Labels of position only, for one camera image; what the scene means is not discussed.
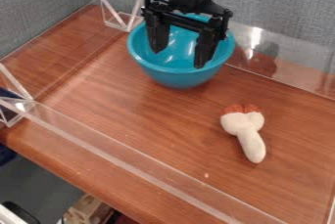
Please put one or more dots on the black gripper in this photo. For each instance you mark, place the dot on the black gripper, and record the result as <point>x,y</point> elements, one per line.
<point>198,15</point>

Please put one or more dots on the white plush mushroom brown cap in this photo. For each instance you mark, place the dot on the white plush mushroom brown cap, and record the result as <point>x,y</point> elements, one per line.
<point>242,121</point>

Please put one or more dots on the blue bowl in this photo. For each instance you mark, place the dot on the blue bowl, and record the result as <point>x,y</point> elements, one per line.
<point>172,66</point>

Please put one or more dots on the clear acrylic back barrier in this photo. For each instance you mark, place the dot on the clear acrylic back barrier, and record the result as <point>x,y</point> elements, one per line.
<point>286,59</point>

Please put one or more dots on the clear acrylic barrier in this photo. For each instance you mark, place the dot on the clear acrylic barrier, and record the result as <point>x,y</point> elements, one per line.
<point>151,191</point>
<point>46,60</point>
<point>286,59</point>

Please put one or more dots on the clear acrylic left barrier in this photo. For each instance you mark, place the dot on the clear acrylic left barrier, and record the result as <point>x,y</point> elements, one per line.
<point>46,60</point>

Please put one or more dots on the clear acrylic front barrier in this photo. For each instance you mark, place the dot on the clear acrylic front barrier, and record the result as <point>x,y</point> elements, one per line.
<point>151,191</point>

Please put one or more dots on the wooden block under table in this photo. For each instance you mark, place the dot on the wooden block under table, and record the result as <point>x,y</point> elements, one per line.
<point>88,211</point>

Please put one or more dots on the clear acrylic corner bracket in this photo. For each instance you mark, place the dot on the clear acrylic corner bracket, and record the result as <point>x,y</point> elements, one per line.
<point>121,20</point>

